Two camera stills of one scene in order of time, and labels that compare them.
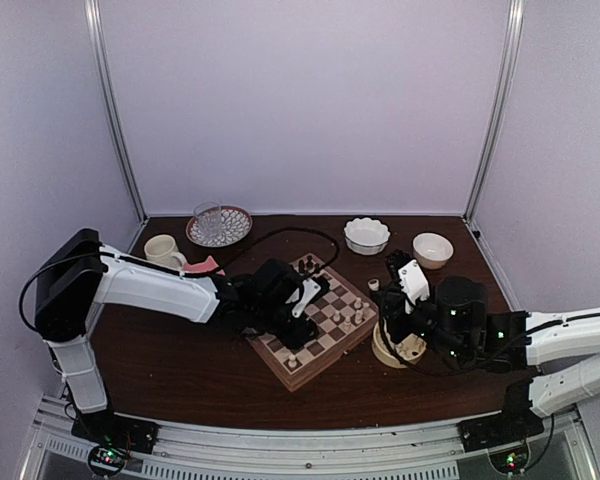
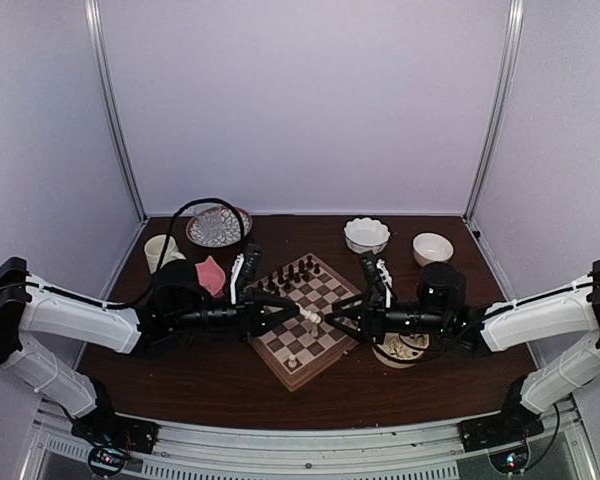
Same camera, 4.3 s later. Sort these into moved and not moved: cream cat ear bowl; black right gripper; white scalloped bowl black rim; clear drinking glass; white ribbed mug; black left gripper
Moved: black right gripper; black left gripper
Not moved: clear drinking glass; white ribbed mug; cream cat ear bowl; white scalloped bowl black rim
